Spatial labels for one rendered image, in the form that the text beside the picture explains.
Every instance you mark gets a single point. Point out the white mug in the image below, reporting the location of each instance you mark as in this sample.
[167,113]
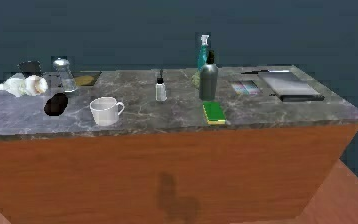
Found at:
[103,111]

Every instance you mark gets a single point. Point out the small clear dispenser bottle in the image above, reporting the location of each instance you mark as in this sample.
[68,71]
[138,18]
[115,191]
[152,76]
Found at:
[160,91]

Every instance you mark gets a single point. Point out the green yellow sponge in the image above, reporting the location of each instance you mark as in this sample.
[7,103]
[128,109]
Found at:
[214,112]

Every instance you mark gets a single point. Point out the grey metal bottle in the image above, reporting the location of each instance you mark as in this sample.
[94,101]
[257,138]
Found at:
[208,81]

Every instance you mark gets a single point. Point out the brown marble-topped kitchen counter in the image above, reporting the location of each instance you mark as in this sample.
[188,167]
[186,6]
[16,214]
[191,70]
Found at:
[173,166]

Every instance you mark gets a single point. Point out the teal spray bottle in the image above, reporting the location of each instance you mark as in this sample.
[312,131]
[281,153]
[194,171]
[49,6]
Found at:
[202,56]

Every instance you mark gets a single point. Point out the colourful flat card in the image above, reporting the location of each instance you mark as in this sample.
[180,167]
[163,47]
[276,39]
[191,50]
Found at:
[246,87]

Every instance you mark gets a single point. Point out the tan flat bread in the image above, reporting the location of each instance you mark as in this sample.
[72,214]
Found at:
[84,80]

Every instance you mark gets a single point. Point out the grey closed laptop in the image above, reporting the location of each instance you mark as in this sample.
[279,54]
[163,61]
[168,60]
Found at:
[288,86]

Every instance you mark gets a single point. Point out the clear glass shaker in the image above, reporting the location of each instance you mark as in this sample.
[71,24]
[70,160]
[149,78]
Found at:
[65,76]

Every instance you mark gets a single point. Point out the black oval object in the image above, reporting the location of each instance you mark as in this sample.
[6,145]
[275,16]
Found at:
[56,104]

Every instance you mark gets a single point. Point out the black round pot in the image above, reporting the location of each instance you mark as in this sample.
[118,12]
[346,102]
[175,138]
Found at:
[30,67]

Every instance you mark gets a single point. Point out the white crumpled lump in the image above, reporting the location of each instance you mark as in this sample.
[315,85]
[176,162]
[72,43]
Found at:
[23,85]

